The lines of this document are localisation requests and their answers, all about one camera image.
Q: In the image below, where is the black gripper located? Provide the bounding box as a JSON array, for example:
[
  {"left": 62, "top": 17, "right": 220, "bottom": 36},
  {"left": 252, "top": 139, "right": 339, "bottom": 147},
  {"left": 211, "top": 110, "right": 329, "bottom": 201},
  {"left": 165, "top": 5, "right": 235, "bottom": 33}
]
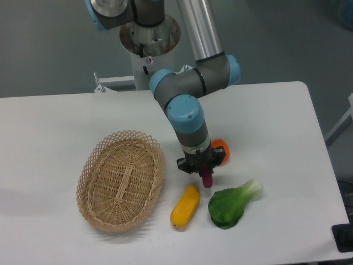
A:
[{"left": 177, "top": 146, "right": 225, "bottom": 177}]

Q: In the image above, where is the purple sweet potato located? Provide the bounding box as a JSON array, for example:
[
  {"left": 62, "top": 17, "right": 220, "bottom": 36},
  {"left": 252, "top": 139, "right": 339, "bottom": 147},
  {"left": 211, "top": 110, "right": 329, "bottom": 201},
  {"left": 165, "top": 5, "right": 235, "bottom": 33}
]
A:
[{"left": 200, "top": 164, "right": 213, "bottom": 188}]

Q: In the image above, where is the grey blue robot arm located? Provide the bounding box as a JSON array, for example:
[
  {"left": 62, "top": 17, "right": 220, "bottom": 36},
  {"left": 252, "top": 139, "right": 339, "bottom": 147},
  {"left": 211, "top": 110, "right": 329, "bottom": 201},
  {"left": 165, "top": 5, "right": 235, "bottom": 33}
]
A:
[{"left": 85, "top": 1, "right": 240, "bottom": 179}]

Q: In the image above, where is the orange tangerine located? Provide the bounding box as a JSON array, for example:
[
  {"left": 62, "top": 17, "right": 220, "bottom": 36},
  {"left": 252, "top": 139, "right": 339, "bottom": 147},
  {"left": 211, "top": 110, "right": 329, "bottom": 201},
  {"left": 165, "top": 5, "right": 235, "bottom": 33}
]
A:
[{"left": 211, "top": 139, "right": 230, "bottom": 165}]

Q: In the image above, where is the yellow mango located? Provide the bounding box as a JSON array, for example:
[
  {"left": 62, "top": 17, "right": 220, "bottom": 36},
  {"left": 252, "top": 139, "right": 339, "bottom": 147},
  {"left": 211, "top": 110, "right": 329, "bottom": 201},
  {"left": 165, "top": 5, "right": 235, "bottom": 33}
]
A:
[{"left": 170, "top": 185, "right": 201, "bottom": 229}]

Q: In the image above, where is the green bok choy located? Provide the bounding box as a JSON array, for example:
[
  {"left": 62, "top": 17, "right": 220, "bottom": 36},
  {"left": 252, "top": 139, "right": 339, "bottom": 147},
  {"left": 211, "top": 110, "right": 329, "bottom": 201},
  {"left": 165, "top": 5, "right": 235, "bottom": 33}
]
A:
[{"left": 208, "top": 179, "right": 263, "bottom": 230}]

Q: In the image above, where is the woven wicker basket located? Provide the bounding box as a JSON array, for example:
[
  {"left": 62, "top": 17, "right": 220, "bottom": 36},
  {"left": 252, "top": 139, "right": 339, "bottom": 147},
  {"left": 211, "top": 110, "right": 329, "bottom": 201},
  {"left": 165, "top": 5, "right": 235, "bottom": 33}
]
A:
[{"left": 76, "top": 130, "right": 165, "bottom": 232}]

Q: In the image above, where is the black device at table edge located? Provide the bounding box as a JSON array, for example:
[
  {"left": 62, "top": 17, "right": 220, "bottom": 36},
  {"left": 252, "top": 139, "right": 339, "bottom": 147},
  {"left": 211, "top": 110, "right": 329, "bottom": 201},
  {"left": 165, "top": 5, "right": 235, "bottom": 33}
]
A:
[{"left": 331, "top": 224, "right": 352, "bottom": 253}]

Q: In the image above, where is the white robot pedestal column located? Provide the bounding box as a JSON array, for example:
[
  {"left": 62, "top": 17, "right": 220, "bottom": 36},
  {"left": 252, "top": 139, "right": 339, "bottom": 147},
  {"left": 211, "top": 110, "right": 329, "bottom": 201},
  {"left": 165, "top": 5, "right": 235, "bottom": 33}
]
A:
[{"left": 120, "top": 14, "right": 181, "bottom": 90}]

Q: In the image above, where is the white metal base frame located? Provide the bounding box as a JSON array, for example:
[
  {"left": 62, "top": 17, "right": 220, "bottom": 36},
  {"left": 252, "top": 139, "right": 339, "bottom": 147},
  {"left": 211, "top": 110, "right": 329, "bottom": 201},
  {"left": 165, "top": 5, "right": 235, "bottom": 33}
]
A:
[{"left": 93, "top": 65, "right": 194, "bottom": 93}]

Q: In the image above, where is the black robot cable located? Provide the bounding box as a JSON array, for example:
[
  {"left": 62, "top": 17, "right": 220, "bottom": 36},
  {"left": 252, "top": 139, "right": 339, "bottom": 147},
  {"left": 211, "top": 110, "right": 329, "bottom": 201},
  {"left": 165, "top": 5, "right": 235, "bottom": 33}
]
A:
[{"left": 139, "top": 43, "right": 151, "bottom": 77}]

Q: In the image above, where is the white frame right edge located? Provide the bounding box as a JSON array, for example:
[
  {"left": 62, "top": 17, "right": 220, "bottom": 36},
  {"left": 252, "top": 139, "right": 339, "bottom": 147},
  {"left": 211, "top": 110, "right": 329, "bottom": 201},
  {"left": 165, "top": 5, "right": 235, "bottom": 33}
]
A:
[{"left": 324, "top": 94, "right": 352, "bottom": 148}]

